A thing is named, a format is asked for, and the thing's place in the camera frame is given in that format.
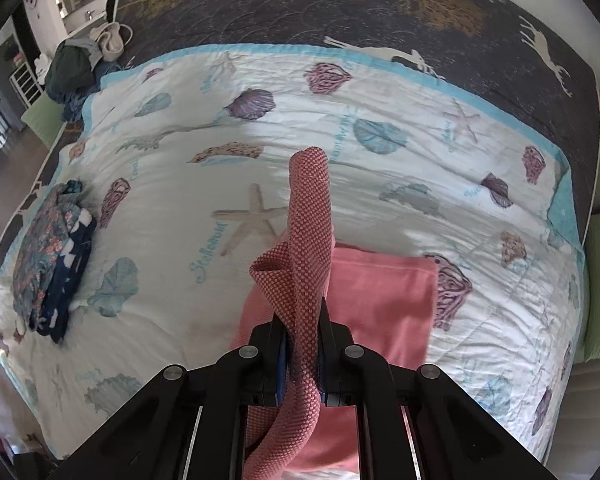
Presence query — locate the pink knit garment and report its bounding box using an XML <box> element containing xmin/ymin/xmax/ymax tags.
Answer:
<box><xmin>232</xmin><ymin>148</ymin><xmax>438</xmax><ymax>479</ymax></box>

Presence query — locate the dark green clothes pile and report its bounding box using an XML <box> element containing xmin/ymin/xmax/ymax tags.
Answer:
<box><xmin>44</xmin><ymin>38</ymin><xmax>102</xmax><ymax>103</ymax></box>

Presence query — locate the navy white print folded garment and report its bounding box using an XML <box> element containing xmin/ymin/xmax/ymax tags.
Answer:
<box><xmin>30</xmin><ymin>208</ymin><xmax>97</xmax><ymax>344</ymax></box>

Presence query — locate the floral teal folded garment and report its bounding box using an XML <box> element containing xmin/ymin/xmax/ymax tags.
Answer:
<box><xmin>12</xmin><ymin>180</ymin><xmax>83</xmax><ymax>325</ymax></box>

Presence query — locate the white seashell print quilt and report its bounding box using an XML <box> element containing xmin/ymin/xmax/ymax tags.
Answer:
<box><xmin>0</xmin><ymin>44</ymin><xmax>583</xmax><ymax>458</ymax></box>

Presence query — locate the green cushion left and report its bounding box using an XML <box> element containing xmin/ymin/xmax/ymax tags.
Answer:
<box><xmin>20</xmin><ymin>92</ymin><xmax>66</xmax><ymax>151</ymax></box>

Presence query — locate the dark deer print bedspread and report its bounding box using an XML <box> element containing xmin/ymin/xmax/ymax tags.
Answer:
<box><xmin>104</xmin><ymin>0</ymin><xmax>600</xmax><ymax>235</ymax></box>

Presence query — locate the white woven bag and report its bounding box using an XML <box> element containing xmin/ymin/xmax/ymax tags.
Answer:
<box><xmin>88</xmin><ymin>22</ymin><xmax>133</xmax><ymax>62</ymax></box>

